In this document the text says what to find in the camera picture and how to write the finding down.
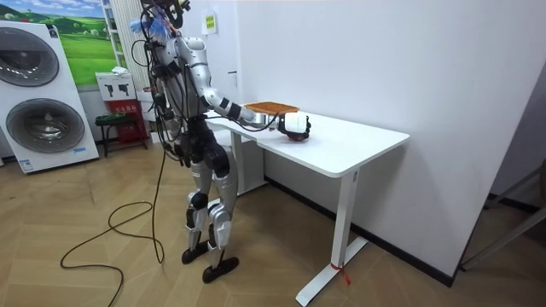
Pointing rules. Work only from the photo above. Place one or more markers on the red box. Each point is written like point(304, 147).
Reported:
point(128, 128)

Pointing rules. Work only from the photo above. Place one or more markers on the white shelf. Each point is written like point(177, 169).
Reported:
point(112, 30)

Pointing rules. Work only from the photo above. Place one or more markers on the white desk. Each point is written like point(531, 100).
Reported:
point(337, 149)

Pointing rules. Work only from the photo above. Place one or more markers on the green item on stool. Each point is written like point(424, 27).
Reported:
point(110, 116)

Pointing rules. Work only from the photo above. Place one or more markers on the red soft toy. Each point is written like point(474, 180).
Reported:
point(297, 137)

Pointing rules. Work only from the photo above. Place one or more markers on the black stool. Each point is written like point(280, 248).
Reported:
point(119, 123)

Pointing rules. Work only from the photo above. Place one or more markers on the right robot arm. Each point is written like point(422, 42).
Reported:
point(200, 68)

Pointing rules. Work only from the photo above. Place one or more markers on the green landscape wall poster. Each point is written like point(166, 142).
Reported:
point(85, 47)

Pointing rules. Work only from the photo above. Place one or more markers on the orange woven tray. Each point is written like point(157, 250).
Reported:
point(271, 107)

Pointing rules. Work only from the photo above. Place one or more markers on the robot legs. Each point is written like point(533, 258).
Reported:
point(222, 221)

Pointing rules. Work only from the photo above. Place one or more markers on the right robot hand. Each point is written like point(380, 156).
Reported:
point(295, 121)

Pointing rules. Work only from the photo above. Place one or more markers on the white washing machine tower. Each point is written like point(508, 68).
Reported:
point(40, 98)

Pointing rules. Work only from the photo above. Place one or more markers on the grey metal frame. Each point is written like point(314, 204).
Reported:
point(503, 239)

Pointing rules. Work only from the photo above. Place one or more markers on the white cardboard box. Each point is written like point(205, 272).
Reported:
point(115, 86)

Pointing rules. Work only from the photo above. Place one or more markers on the robot body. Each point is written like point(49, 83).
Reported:
point(175, 85)

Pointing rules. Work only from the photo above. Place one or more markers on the yellow paper wall sign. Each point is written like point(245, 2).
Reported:
point(209, 22)

